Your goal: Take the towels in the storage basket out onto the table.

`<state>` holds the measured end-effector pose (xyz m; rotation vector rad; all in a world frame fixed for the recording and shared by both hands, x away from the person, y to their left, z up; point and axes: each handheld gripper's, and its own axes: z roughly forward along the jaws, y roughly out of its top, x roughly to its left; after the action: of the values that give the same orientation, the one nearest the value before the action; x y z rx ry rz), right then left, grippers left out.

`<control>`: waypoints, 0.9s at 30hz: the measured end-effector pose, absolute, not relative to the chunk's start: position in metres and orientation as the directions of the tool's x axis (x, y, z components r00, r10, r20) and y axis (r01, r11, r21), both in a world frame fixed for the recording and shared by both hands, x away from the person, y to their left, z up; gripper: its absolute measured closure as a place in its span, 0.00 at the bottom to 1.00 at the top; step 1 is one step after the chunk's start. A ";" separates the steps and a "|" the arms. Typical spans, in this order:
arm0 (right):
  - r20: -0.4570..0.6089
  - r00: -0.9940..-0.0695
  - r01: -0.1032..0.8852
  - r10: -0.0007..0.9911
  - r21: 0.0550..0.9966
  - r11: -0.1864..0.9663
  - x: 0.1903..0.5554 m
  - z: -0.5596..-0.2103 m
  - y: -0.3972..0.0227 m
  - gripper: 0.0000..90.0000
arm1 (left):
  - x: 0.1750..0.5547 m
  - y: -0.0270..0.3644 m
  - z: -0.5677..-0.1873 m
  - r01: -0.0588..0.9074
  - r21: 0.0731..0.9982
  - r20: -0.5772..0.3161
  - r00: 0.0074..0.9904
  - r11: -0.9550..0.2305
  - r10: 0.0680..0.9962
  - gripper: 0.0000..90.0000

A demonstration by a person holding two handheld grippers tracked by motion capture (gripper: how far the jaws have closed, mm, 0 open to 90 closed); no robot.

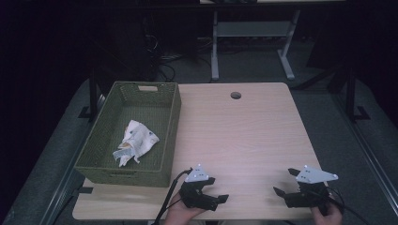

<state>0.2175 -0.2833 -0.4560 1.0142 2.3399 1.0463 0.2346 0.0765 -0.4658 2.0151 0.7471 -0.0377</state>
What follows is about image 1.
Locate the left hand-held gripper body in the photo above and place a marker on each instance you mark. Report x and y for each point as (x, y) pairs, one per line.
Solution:
(195, 192)

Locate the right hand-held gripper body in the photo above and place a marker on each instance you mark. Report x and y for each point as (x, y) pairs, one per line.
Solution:
(308, 190)

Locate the person's left hand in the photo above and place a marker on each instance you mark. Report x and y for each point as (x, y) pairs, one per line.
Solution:
(181, 214)

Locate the person's right hand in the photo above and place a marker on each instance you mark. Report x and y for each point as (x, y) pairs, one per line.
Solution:
(327, 217)

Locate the crumpled white cloth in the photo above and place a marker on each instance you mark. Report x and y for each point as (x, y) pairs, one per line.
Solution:
(137, 140)

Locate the black metal stand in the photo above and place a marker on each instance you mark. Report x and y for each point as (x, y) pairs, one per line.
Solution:
(351, 97)
(93, 93)

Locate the green woven basket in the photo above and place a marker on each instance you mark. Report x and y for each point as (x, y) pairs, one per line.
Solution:
(147, 106)

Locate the metal floor rail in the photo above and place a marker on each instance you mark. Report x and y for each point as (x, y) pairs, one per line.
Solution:
(369, 150)
(67, 184)

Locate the grey metal desk frame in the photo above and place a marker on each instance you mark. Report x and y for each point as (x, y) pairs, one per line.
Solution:
(250, 28)

